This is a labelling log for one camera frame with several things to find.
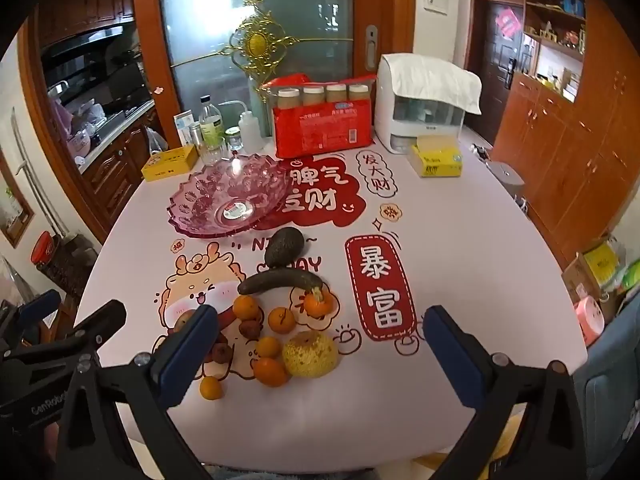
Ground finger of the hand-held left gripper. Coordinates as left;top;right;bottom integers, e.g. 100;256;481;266
0;299;127;362
0;288;62;345

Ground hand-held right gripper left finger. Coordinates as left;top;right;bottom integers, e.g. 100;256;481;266
52;304;221;480

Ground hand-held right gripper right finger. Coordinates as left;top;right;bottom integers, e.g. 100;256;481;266
422;305;586;480

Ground large orange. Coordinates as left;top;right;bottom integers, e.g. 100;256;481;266
251;356;291;388

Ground yellow pear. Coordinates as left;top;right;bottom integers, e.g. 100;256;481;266
282;331;339;379

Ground small tangerine with stem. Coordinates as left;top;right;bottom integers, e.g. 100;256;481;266
304;287;333;318

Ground dark avocado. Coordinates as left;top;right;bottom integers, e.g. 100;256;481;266
264;227;305;267

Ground pink glass bowl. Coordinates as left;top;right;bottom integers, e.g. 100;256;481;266
167;154;292;239

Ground jar with red lid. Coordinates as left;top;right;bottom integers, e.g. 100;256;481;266
31;232;58;266

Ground pink round container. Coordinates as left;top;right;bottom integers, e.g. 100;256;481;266
574;297;603;346

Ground cardboard box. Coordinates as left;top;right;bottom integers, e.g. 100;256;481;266
561;252;608;311

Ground blue chair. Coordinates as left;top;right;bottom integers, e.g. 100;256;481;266
572;305;640;471

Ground yellow tin box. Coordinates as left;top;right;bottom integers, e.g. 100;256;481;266
141;144;198;182

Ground yellow green package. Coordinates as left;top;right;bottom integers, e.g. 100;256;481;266
582;242;623;286

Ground clear plastic bag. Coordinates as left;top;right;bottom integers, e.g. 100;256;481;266
145;127;169;155

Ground grey trash bin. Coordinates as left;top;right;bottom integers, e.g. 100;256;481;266
487;161;526;201

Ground yellow tissue box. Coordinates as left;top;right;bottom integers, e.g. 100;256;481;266
406;142;463;178

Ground blue and white carton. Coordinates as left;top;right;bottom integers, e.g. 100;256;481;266
173;109;197;143

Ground glass bottle with green label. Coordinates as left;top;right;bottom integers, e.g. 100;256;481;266
199;96;224;153

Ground white squeeze bottle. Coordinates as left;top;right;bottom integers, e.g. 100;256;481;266
220;101;266;153

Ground white dispenser appliance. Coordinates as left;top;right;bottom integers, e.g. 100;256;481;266
374;54;466;155

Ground wooden shelf cabinet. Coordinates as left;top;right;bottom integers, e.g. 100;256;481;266
492;0;640;266

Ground red pack of paper cups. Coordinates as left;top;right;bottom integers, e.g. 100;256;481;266
257;74;377;159

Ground white towel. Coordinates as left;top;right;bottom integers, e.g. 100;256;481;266
387;54;482;116

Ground dark front door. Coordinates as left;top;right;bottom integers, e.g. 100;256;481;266
467;0;526;91

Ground gold door ornament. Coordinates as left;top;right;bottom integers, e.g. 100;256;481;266
220;0;301;93

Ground red door decoration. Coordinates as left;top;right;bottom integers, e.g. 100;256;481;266
495;7;521;38

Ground silver door handle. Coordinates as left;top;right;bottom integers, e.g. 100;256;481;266
364;25;379;72

